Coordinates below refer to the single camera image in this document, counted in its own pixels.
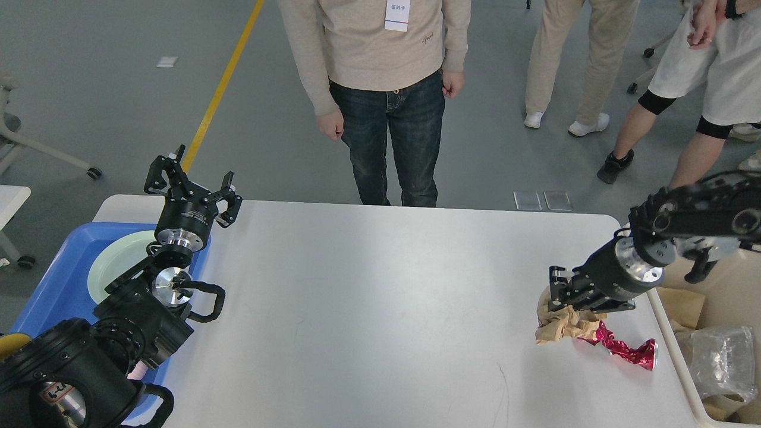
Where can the brown paper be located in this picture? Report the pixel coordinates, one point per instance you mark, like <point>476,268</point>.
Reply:
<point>563,323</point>
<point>683,308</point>

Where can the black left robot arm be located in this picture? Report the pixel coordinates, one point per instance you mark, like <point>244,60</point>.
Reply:
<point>76,373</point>

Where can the aluminium foil bag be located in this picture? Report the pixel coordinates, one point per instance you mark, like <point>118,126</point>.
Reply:
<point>721,361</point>

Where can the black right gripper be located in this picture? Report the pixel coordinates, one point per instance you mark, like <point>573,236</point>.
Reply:
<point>610,278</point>

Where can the person in beige sweater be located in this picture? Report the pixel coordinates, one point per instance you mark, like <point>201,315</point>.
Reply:
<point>378,74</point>

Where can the blue mug yellow inside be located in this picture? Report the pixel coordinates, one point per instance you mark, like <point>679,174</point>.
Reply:
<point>11,343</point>

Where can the pink ribbed mug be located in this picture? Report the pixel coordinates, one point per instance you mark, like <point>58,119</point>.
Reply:
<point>138,372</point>

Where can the brown paper in bin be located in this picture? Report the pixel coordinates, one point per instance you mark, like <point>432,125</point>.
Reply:
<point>683,308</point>

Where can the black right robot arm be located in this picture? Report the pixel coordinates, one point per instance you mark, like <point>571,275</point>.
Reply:
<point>703,222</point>

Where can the crushed red drink can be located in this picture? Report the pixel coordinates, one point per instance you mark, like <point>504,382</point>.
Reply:
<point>644,356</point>

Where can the white plastic bin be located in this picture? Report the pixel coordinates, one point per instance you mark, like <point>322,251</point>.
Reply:
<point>732,299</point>

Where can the clear floor plate right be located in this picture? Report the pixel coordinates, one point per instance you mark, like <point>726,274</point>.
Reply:
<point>558,201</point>

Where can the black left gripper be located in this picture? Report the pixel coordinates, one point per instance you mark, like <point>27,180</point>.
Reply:
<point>183,222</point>

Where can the clear floor plate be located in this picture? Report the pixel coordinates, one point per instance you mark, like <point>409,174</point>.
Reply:
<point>527,201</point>
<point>558,201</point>

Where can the white chair base left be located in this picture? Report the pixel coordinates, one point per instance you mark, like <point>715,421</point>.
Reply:
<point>13,142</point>

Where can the green plate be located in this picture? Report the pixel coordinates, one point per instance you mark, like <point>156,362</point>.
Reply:
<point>123,254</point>

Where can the clear floor plate left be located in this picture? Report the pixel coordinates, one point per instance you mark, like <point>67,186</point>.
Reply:
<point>527,201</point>

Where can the white side table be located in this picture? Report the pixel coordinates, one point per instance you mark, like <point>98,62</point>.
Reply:
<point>12,199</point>

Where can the small cream cup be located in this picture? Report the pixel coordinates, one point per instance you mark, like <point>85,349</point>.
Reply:
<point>724,407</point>

